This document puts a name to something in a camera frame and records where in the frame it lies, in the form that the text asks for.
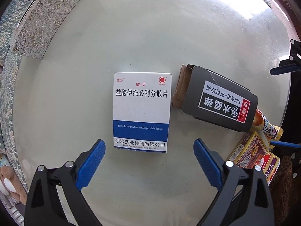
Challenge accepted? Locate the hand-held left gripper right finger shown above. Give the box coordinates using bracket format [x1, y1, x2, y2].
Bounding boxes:
[193, 138, 275, 226]

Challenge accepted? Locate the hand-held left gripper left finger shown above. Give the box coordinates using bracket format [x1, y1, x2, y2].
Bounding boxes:
[24, 139, 106, 226]

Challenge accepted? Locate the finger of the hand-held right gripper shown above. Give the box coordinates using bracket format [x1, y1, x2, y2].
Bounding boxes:
[270, 140, 301, 184]
[269, 40, 301, 76]

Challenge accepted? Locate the red gold packet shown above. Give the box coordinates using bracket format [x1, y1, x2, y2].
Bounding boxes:
[228, 130, 281, 187]

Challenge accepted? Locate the black cardboard box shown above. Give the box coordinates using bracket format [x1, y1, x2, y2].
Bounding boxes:
[171, 63, 258, 133]

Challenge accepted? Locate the white blue-striped medicine box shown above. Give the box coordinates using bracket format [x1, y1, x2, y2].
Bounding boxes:
[112, 72, 173, 154]

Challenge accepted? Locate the white coffee table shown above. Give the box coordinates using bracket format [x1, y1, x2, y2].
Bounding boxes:
[13, 0, 294, 226]

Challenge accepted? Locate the brown white teddy bear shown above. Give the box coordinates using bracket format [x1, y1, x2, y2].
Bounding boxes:
[0, 153, 27, 205]

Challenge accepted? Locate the blue quilted corner sofa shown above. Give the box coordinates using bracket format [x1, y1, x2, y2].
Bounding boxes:
[0, 0, 39, 186]

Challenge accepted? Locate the patterned tissue box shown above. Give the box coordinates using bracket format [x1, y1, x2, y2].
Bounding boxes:
[9, 0, 91, 61]

